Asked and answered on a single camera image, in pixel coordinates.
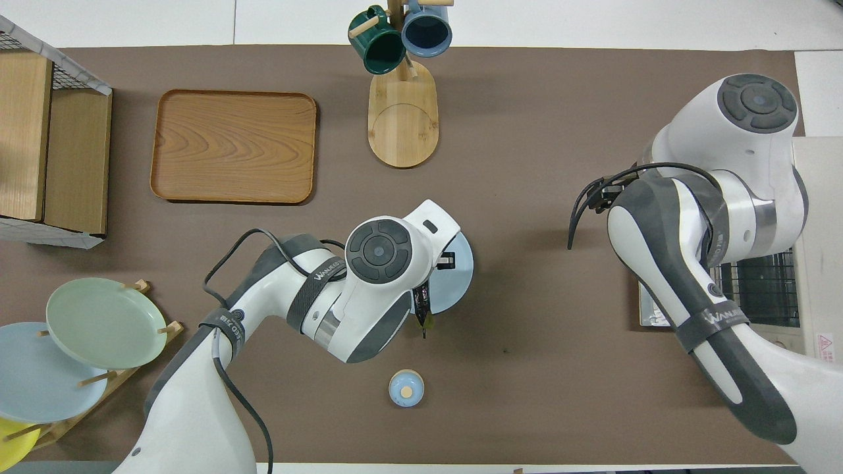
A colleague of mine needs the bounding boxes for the light blue racked plate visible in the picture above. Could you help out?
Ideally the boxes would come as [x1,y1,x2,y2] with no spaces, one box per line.
[0,321,109,424]

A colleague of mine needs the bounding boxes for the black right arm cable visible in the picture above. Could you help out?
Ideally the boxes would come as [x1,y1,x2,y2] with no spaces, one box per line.
[568,163,719,251]

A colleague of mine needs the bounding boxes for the dark purple eggplant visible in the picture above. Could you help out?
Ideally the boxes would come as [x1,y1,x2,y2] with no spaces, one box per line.
[412,282,435,340]

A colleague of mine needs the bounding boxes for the blue mug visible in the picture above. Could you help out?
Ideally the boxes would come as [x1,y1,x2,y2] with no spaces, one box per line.
[401,0,454,58]

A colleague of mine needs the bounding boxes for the brown table mat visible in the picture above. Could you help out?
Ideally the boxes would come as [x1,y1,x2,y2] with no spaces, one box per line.
[0,45,805,465]

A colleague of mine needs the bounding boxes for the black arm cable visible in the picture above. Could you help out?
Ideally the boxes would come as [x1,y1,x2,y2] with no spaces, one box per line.
[568,163,719,251]
[203,228,346,474]

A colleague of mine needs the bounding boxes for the wooden serving tray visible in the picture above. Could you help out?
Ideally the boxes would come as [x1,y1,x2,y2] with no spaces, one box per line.
[150,90,318,205]

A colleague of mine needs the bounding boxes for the wooden plate rack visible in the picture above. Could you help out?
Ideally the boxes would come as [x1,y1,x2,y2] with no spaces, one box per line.
[20,280,185,450]

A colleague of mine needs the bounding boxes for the pale green plate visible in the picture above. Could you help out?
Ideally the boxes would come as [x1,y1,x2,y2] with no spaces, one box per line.
[45,277,168,371]

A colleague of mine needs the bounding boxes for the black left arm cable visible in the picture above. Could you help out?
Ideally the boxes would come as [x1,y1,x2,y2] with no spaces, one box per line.
[203,228,346,474]

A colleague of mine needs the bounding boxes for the yellow plate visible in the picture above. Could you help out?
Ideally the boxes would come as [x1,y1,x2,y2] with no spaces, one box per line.
[0,417,41,465]

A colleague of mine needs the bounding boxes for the dark green mug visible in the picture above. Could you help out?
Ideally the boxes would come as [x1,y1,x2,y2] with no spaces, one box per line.
[349,5,407,75]

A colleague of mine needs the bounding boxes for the wooden mug tree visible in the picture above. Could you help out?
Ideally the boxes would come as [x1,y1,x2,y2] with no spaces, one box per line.
[348,0,455,169]

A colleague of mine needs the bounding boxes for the wooden step shelf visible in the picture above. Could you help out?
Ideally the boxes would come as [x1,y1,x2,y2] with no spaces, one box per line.
[0,49,113,236]

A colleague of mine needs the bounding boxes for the small blue knobbed lid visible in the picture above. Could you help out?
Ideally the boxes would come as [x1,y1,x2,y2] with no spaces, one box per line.
[388,369,425,408]

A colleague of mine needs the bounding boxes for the white toaster oven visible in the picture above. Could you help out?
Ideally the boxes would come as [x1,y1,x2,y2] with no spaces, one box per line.
[721,135,843,363]

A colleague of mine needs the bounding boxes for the black wire basket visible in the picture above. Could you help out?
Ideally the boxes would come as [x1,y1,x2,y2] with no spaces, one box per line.
[0,30,113,250]

